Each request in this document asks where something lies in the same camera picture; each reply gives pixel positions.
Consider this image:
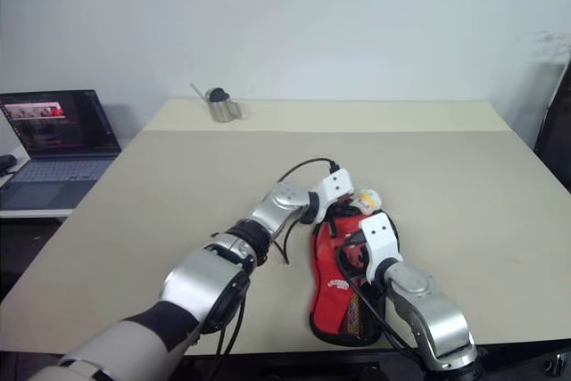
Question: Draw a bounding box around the grey castor wheel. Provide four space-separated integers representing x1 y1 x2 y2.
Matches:
545 351 570 376

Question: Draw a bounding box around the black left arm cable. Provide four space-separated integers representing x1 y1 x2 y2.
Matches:
275 157 342 267

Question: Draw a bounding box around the red and black paddle case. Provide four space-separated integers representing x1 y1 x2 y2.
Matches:
306 202 403 349

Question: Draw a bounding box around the open grey laptop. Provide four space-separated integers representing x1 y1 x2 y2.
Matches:
0 88 123 211

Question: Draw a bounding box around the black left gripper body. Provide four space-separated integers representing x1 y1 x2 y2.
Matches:
329 201 360 222

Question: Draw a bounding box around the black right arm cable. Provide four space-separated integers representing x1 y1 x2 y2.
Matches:
335 232 430 362

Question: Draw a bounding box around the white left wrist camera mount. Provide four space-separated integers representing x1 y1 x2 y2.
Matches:
317 168 356 213

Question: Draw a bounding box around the metal straw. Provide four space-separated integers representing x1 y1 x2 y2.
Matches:
188 81 211 103

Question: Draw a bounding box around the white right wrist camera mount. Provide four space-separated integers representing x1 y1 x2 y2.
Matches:
358 212 403 285

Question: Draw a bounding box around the white and yellow ball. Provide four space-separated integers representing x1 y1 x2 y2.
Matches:
353 188 385 214

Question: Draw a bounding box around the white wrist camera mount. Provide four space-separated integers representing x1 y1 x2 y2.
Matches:
358 212 403 285
317 168 356 213

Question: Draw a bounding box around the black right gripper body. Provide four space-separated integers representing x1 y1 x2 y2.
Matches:
351 244 371 284

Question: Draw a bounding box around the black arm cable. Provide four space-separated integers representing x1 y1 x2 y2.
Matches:
275 157 342 267
335 232 430 362

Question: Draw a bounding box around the black device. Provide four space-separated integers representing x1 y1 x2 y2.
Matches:
0 153 19 178

